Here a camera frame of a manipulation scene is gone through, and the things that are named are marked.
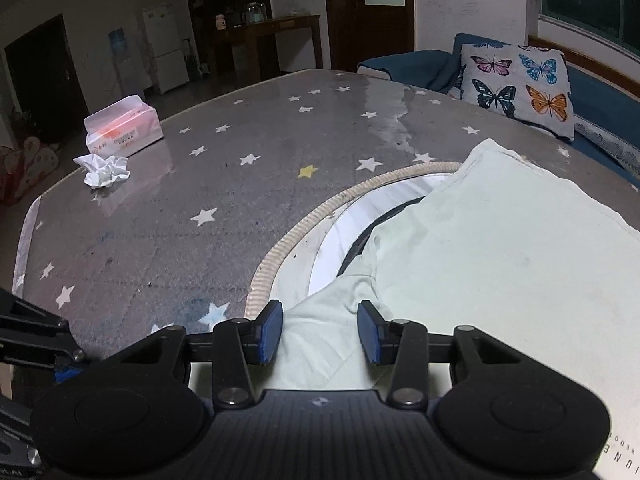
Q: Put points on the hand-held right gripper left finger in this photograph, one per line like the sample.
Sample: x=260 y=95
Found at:
x=269 y=332

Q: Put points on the pink patterned fabric toy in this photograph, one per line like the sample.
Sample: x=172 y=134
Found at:
x=27 y=170

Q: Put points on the dark wooden entrance door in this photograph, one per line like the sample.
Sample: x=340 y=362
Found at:
x=45 y=75

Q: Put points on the dark wooden sideboard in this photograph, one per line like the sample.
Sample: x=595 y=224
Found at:
x=280 y=27

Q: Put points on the crumpled white tissue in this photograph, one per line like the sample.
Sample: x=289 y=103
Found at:
x=102 y=170

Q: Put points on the white refrigerator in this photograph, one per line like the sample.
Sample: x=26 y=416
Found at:
x=165 y=50

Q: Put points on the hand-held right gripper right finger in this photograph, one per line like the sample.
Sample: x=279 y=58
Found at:
x=371 y=332

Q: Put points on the round built-in induction cooker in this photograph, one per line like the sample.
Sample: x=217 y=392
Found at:
x=350 y=230

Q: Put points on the wooden door with frosted glass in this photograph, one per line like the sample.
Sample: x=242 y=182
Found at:
x=350 y=20

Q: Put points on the water dispenser with bottle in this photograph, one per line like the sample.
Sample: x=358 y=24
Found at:
x=122 y=70

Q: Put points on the grey star-patterned tablecloth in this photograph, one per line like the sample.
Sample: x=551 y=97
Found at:
x=150 y=240

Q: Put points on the dark wooden shelf cabinet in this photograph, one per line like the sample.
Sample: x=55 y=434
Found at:
x=200 y=0

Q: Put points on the soft tissue pack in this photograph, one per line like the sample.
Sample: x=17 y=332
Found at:
x=122 y=127

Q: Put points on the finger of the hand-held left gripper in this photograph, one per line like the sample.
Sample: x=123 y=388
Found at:
x=35 y=317

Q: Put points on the butterfly print pillow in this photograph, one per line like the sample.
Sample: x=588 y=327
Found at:
x=520 y=90

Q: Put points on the small pink toy figure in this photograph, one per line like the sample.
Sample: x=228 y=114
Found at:
x=220 y=21

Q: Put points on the glass kettle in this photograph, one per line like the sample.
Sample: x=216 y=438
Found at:
x=255 y=12

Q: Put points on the pale green garment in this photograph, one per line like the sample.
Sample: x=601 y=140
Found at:
x=500 y=260

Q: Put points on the blue sofa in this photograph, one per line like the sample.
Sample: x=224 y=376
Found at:
x=590 y=87

